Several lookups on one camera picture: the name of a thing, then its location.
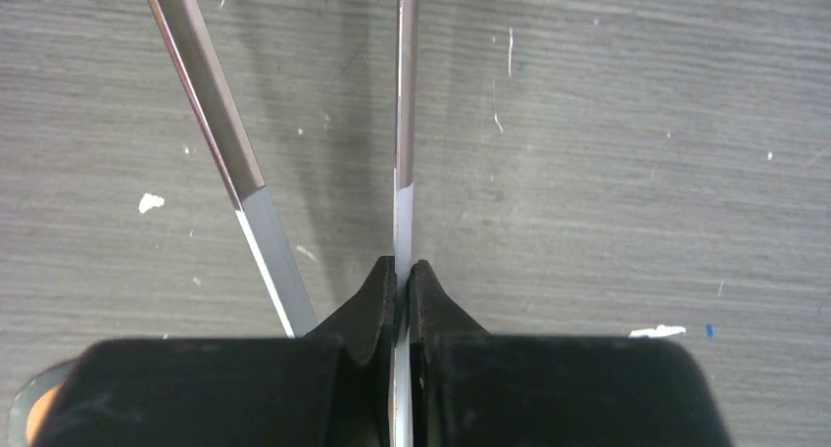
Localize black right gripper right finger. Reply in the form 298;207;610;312
409;261;732;446

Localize metal serving tongs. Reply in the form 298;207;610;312
147;0;419;446

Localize orange round sticker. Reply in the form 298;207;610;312
7;359;76;447

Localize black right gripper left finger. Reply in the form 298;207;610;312
33;257;396;446

